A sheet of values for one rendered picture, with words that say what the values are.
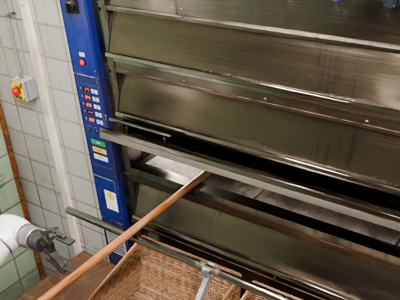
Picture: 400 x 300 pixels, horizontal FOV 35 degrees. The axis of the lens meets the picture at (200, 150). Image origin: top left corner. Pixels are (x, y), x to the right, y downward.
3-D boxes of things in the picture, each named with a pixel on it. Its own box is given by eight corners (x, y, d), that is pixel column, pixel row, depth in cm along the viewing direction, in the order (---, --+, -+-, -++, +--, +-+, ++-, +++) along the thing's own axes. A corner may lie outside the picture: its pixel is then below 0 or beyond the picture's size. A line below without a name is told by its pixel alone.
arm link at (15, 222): (40, 234, 249) (16, 259, 242) (15, 222, 258) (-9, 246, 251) (30, 215, 242) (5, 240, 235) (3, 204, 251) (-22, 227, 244)
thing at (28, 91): (25, 93, 309) (20, 73, 305) (38, 96, 304) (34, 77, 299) (12, 99, 304) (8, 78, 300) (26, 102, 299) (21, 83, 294)
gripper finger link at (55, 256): (43, 248, 235) (42, 250, 236) (62, 272, 234) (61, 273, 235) (52, 243, 238) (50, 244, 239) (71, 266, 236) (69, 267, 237)
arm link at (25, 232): (37, 238, 248) (47, 243, 245) (19, 250, 242) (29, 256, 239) (33, 219, 244) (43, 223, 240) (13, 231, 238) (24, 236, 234)
